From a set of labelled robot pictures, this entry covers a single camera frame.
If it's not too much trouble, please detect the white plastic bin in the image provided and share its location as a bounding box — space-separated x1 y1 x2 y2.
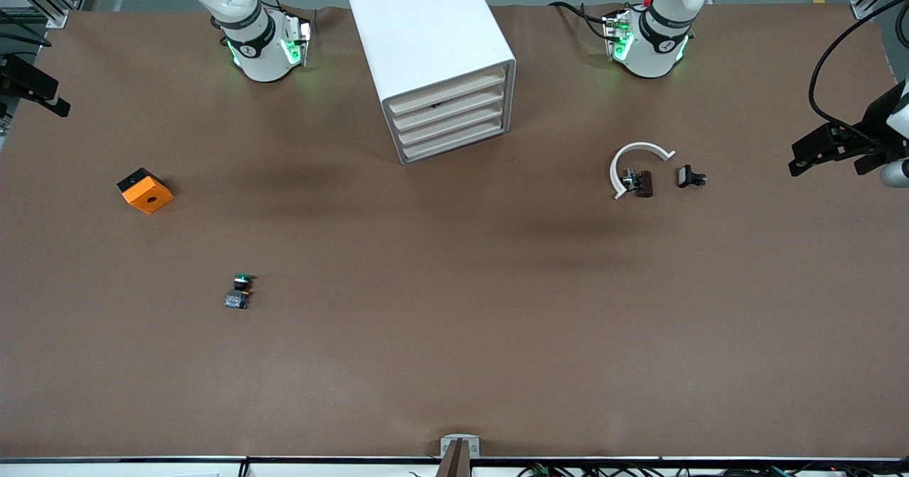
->
401 118 511 164

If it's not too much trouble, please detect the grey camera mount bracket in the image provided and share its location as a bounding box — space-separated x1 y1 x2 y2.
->
435 433 481 477

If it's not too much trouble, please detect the brown table cover sheet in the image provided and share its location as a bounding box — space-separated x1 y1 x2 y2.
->
0 3 909 460

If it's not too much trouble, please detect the orange box with black base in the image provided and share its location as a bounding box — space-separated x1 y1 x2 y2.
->
116 168 175 215

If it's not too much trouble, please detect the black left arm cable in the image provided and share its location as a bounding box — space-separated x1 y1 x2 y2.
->
810 0 909 144

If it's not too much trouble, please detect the small green black electronic part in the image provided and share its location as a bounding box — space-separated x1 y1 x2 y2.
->
224 272 257 312

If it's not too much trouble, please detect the white curved plastic piece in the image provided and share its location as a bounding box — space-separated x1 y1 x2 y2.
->
609 141 677 201

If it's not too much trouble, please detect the black base cable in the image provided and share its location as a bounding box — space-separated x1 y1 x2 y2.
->
548 0 619 41

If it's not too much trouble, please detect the dark brown switch component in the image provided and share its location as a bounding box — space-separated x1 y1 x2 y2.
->
621 168 654 199

